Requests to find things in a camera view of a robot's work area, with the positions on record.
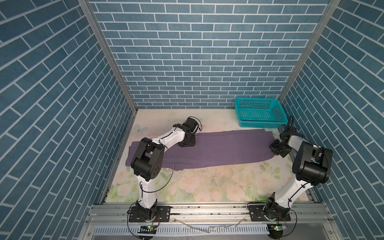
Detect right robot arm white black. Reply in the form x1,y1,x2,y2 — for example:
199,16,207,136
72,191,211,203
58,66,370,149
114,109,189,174
264,135,333,221

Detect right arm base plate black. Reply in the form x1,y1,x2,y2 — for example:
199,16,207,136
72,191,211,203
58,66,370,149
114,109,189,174
247,205,291,222

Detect left corner aluminium post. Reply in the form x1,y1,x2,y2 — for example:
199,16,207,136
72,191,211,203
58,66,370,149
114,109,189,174
77,0,138,112

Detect right corner aluminium post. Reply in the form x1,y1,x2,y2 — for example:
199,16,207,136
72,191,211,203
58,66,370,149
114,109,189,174
278,0,341,104

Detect purple trousers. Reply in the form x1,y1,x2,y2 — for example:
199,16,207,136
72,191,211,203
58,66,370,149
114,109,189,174
125,128,276,172

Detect white slotted cable duct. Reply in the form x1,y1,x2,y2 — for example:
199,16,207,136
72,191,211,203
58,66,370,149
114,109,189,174
94,224,270,237

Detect aluminium front rail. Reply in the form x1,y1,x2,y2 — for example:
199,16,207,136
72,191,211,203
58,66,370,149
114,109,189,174
86,202,333,226

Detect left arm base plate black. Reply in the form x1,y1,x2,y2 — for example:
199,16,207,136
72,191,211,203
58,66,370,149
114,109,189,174
129,204,171,223

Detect teal plastic basket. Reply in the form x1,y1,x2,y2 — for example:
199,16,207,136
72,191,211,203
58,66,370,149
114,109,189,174
235,98,288,129

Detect corner aluminium post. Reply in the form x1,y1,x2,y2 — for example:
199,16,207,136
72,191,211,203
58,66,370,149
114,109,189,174
278,0,341,104
77,0,138,112

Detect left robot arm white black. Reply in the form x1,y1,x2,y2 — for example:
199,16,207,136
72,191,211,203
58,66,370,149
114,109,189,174
131,118,201,222

